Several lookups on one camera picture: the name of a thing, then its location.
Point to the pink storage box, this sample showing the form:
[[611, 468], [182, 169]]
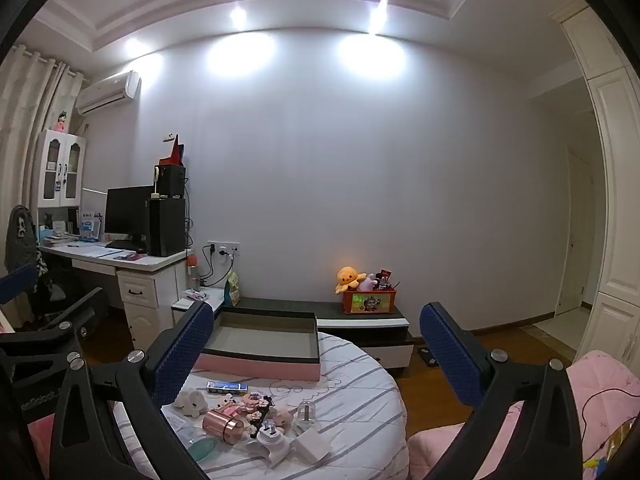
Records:
[[260, 366]]

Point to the red triangular ornament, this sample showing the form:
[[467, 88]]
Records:
[[175, 152]]

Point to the green round dish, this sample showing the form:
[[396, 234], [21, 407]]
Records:
[[202, 450]]

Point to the red toy box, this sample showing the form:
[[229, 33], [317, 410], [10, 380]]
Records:
[[369, 302]]

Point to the pink dress doll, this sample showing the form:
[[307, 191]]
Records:
[[226, 403]]

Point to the blue and white box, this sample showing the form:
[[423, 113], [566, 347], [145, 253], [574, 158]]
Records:
[[88, 229]]

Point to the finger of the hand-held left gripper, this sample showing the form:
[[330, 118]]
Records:
[[17, 284], [75, 315]]

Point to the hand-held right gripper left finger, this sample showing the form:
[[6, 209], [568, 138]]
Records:
[[181, 355]]

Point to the small white desk fan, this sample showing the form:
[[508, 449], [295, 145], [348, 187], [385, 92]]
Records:
[[157, 180]]

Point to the snack bag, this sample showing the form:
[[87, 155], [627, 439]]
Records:
[[233, 287]]

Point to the pink doll figure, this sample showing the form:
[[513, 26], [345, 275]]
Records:
[[61, 122]]

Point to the black flowered hairband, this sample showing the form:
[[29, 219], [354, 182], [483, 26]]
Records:
[[255, 405]]

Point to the rose gold cup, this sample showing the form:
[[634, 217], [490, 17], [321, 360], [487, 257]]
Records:
[[222, 425]]

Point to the small clear container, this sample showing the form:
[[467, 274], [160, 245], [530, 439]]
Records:
[[307, 412]]

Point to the cat ear doll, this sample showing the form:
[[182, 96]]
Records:
[[282, 417]]

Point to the cream curtain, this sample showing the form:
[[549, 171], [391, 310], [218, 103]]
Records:
[[25, 110]]

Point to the black computer monitor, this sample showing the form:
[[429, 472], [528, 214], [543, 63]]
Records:
[[127, 212]]

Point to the white wall outlet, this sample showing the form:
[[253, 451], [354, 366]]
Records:
[[223, 248]]

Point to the white glass-door cabinet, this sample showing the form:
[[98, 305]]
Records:
[[60, 170]]

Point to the pink plush toy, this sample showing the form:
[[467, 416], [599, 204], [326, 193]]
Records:
[[369, 282]]

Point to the white door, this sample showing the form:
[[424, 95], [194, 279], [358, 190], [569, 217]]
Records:
[[575, 235]]

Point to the white plush toy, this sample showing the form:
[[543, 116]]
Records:
[[190, 402]]

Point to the white desk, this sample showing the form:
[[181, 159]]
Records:
[[145, 290]]

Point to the pink quilt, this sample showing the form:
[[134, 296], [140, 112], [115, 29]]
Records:
[[600, 385]]

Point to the black speaker box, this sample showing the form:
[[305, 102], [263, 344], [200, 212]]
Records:
[[172, 180]]

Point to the orange octopus plush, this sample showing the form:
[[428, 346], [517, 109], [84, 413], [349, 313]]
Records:
[[350, 280]]

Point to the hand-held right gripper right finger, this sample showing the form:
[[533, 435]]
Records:
[[450, 355]]

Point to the blue flat packet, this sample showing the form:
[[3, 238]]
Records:
[[227, 386]]

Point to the black computer tower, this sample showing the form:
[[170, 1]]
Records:
[[167, 227]]

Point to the black office chair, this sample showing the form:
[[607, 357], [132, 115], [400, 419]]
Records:
[[22, 240]]

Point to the white air conditioner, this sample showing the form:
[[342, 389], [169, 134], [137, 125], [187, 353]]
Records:
[[107, 92]]

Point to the toys in red box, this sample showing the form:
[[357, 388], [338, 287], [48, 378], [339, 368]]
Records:
[[385, 280]]

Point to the white charger block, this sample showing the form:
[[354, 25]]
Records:
[[312, 447]]

